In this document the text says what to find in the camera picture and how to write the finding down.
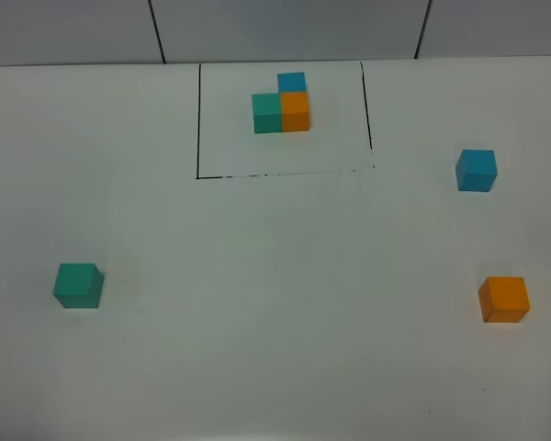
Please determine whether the green template cube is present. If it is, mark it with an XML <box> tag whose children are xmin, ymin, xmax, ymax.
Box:
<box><xmin>252</xmin><ymin>93</ymin><xmax>282</xmax><ymax>134</ymax></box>

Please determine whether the orange template cube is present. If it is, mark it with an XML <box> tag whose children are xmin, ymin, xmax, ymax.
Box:
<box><xmin>280</xmin><ymin>91</ymin><xmax>310</xmax><ymax>132</ymax></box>

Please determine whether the blue template cube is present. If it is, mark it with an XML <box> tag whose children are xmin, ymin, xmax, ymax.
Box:
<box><xmin>277</xmin><ymin>72</ymin><xmax>307</xmax><ymax>93</ymax></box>

